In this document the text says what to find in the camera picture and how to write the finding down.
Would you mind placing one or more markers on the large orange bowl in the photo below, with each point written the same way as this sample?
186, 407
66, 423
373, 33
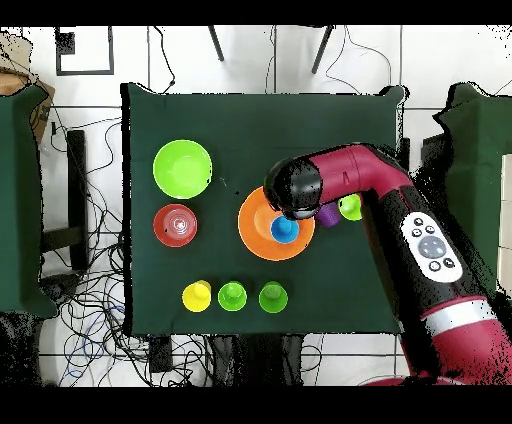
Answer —
252, 232

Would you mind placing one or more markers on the blue cup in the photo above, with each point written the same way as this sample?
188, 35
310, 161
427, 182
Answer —
284, 230

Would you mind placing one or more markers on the purple cup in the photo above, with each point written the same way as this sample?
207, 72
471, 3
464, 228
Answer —
328, 216

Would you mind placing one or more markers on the red bowl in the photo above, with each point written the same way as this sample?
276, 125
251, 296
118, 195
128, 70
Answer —
175, 225

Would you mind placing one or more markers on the large green bowl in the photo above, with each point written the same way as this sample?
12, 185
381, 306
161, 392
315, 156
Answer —
182, 168

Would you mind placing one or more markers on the yellow cup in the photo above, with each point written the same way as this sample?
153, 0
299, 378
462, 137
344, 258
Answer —
196, 298

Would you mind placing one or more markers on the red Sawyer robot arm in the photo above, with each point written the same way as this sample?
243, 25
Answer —
360, 172

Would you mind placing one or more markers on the dark green tablecloth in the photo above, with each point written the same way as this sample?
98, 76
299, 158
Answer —
260, 124

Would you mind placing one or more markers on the lime green cup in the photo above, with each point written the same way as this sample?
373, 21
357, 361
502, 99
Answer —
350, 208

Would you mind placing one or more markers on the black floor stand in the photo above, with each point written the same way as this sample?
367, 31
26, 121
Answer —
76, 180
404, 154

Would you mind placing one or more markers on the black power box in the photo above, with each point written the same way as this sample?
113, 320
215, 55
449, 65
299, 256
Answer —
160, 354

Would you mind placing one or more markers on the dark tripod leg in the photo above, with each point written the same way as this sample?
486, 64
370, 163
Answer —
216, 44
322, 50

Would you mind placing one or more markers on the grey black device base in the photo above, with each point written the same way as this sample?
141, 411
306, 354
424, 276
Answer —
60, 286

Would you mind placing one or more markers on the green cloth side table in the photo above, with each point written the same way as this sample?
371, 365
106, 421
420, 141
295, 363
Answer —
476, 180
20, 200

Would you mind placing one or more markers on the cardboard box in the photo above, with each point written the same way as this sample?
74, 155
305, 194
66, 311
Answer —
42, 116

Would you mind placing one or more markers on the black square frame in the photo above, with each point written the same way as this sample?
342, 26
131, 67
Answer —
84, 72

